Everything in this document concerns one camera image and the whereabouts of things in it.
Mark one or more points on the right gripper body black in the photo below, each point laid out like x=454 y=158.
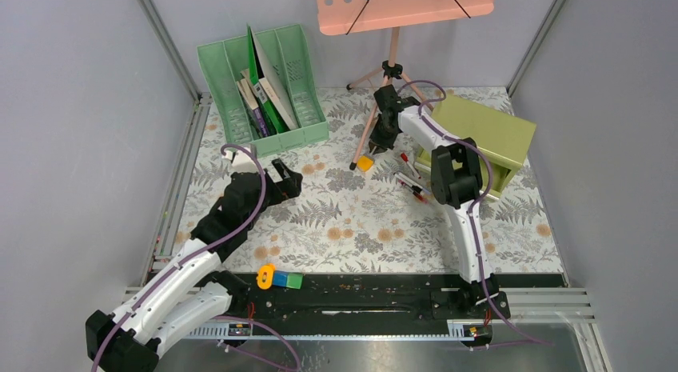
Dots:
x=384 y=136

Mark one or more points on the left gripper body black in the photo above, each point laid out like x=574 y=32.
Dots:
x=274 y=192

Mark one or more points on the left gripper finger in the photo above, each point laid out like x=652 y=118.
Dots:
x=293 y=186
x=282 y=169

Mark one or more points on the yellow toy block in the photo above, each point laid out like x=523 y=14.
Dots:
x=364 y=163

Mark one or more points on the black capped marker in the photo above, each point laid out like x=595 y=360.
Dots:
x=414 y=189

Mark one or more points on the red transparent pen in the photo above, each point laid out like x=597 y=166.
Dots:
x=420 y=198

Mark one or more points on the white binder folder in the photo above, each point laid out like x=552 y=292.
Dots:
x=275 y=89

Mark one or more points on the purple Treehouse book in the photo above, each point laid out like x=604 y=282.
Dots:
x=253 y=109

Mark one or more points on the yellow-green drawer cabinet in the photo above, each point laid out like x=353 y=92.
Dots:
x=503 y=138

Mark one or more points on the green plastic folder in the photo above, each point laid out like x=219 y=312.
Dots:
x=257 y=78

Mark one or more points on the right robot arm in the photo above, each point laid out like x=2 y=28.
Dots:
x=456 y=181

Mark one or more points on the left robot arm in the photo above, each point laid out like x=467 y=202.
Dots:
x=190 y=290

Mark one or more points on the blue capped marker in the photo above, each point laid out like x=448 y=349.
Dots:
x=411 y=182

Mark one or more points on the orange blue green block stack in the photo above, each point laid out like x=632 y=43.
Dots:
x=268 y=276

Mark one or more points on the green desktop file organizer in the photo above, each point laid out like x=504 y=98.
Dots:
x=286 y=47

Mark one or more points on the pink music stand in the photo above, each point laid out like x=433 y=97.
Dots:
x=345 y=17

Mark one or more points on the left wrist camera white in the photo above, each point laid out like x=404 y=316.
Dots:
x=240 y=161

